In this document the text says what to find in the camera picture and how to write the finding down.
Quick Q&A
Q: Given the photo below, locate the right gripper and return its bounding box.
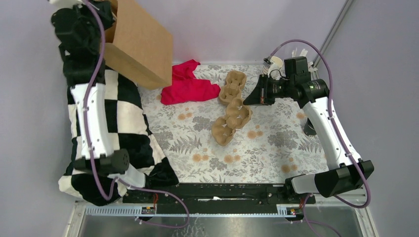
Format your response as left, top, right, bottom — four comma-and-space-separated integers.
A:
243, 74, 294, 106

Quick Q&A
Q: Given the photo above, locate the single cardboard cup carrier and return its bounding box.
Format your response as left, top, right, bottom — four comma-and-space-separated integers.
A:
211, 98, 252, 146

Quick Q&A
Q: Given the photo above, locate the brown paper bag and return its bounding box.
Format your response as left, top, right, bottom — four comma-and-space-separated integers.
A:
104, 0, 173, 90

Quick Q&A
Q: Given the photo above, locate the black paper coffee cup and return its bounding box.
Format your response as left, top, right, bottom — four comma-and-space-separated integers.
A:
303, 119, 317, 136

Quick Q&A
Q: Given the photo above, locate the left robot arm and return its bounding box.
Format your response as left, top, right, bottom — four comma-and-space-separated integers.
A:
51, 0, 153, 203

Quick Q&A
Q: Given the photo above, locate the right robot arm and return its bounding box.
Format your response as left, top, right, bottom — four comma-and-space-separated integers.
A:
244, 56, 375, 203

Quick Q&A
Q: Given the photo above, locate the stack of paper cups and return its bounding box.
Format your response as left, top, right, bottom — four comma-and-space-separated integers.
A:
262, 56, 284, 79

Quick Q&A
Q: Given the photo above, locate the floral table mat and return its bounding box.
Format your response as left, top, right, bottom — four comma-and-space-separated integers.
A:
137, 64, 333, 185

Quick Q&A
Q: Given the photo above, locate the red cloth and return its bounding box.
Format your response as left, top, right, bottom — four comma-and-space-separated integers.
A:
161, 59, 221, 105

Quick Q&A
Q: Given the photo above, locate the black white checkered pillow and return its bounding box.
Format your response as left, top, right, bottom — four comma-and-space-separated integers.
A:
58, 67, 179, 206

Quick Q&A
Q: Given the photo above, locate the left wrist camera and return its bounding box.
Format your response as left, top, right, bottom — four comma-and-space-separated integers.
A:
47, 0, 88, 9

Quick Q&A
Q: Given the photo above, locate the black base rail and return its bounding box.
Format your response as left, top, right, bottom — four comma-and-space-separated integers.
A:
122, 183, 304, 218

